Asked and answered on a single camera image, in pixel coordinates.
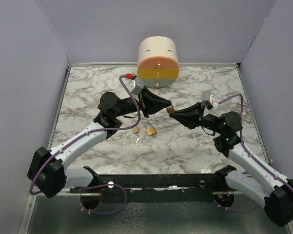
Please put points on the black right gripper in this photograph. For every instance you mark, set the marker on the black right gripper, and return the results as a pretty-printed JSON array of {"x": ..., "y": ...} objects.
[{"x": 191, "y": 117}]

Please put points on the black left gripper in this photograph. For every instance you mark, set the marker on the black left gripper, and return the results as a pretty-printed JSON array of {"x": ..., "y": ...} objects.
[{"x": 149, "y": 102}]

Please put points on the medium brass padlock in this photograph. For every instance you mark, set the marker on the medium brass padlock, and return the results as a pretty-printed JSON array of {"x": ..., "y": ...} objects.
[{"x": 150, "y": 129}]

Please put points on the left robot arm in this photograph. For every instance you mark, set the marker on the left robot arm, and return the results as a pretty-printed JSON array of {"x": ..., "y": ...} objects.
[{"x": 48, "y": 166}]

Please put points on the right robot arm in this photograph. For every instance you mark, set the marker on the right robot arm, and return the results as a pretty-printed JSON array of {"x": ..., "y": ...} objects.
[{"x": 269, "y": 188}]

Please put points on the small brass padlock long shackle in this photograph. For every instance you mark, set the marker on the small brass padlock long shackle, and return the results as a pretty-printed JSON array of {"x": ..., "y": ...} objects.
[{"x": 136, "y": 128}]

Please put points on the round three-drawer storage box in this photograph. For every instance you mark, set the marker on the round three-drawer storage box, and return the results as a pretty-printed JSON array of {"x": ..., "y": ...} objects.
[{"x": 158, "y": 65}]

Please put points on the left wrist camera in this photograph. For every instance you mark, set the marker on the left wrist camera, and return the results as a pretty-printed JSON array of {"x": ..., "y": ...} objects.
[{"x": 136, "y": 84}]

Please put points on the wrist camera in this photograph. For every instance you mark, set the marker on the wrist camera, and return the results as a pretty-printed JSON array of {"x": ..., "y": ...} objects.
[
  {"x": 136, "y": 84},
  {"x": 209, "y": 101}
]

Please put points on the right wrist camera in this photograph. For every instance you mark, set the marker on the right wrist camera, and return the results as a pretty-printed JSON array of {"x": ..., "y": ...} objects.
[{"x": 209, "y": 101}]

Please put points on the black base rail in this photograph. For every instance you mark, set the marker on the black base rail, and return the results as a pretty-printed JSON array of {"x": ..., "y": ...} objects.
[{"x": 155, "y": 188}]

